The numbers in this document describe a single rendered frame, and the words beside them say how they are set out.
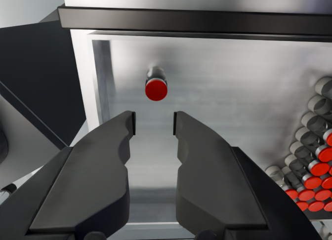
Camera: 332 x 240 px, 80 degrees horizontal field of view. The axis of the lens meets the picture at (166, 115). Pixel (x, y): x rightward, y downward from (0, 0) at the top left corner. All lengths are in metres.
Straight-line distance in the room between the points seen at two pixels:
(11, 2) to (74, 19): 1.08
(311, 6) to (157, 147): 0.23
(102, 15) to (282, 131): 0.25
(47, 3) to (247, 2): 1.06
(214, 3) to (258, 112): 0.14
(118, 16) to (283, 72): 0.19
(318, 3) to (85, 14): 0.22
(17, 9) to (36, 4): 0.10
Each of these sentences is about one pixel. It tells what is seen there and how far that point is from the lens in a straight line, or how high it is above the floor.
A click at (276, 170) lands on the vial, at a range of 0.33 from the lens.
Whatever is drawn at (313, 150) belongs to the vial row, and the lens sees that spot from 0.30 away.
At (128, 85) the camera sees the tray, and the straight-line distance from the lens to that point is 0.23.
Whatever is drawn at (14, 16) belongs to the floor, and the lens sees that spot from 1.29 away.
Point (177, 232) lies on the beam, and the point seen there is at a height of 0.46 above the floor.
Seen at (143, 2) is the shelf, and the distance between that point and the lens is 0.22.
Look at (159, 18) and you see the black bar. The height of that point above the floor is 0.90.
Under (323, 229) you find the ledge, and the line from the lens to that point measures 0.53.
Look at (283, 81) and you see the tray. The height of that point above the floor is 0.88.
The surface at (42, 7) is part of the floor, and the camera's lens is 1.22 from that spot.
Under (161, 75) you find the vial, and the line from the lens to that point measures 0.19.
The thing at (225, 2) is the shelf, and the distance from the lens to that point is 0.23.
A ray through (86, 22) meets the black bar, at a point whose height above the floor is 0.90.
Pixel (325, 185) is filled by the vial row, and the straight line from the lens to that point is 0.33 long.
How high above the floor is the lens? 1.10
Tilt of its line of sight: 61 degrees down
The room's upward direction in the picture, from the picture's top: 175 degrees clockwise
